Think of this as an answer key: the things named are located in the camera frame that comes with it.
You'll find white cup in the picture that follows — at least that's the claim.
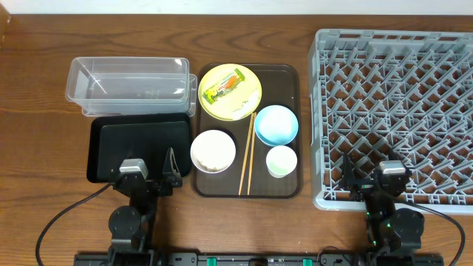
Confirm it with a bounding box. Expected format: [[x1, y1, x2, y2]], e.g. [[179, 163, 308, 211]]
[[265, 146, 298, 178]]

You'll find left wooden chopstick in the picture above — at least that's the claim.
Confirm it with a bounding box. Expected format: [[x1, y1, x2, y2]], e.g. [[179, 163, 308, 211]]
[[238, 112, 256, 196]]

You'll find clear plastic bin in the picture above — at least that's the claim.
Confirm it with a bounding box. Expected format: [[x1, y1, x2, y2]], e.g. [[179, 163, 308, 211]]
[[65, 57, 197, 117]]

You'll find wooden chopstick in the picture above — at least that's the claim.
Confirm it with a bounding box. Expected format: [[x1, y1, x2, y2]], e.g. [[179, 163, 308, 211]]
[[247, 112, 257, 195], [238, 112, 256, 196]]

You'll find black plastic tray bin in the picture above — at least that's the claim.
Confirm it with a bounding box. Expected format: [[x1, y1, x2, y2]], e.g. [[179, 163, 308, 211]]
[[86, 113, 191, 183]]

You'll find green snack wrapper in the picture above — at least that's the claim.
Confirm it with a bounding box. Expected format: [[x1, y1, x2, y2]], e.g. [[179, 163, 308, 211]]
[[203, 68, 245, 104]]

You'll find grey dishwasher rack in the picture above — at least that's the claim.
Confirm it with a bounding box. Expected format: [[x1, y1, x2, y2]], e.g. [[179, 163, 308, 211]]
[[307, 29, 472, 215]]

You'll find white bowl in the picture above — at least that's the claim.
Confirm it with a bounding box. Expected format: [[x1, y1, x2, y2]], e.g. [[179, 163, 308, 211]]
[[190, 129, 236, 174]]

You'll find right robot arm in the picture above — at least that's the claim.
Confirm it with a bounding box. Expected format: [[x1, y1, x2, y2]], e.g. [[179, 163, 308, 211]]
[[339, 153, 425, 265]]

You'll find light blue bowl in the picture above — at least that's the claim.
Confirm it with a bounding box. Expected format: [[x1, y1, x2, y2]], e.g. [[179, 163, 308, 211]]
[[255, 105, 299, 146]]

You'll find left black cable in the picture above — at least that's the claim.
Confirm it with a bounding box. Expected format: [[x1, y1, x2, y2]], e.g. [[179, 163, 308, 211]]
[[35, 182, 114, 266]]

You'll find yellow plate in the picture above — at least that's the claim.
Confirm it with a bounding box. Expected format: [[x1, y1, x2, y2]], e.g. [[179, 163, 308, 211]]
[[197, 64, 262, 121]]

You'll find brown serving tray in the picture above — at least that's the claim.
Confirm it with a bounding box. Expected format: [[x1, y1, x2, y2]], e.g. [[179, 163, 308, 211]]
[[191, 64, 303, 199]]

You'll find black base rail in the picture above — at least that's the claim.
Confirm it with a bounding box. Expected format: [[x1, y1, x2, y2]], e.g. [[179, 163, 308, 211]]
[[72, 252, 445, 266]]

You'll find right wooden chopstick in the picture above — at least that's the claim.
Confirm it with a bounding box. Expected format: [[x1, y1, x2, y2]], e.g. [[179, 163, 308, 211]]
[[247, 112, 257, 195]]

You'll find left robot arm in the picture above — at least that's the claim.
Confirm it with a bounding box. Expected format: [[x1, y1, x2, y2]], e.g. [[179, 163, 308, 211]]
[[107, 148, 182, 265]]

